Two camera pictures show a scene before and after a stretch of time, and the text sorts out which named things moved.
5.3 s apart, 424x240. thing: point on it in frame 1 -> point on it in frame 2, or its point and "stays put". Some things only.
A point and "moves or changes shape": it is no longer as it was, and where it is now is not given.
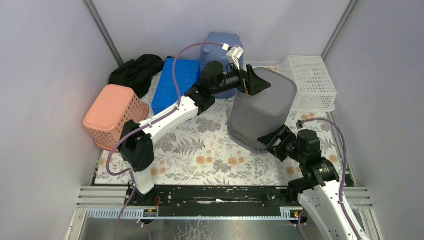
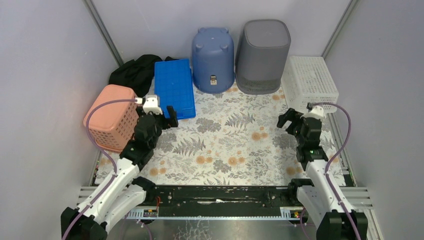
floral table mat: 200,151 stays put
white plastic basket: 316,90 stays put
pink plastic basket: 114,105 stays put
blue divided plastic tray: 166,94 moves or changes shape
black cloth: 137,73 stays put
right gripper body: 287,146 -> 295,117
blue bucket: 214,49 moves or changes shape
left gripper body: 249,78 -> 160,118
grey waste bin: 253,116 -> 262,50
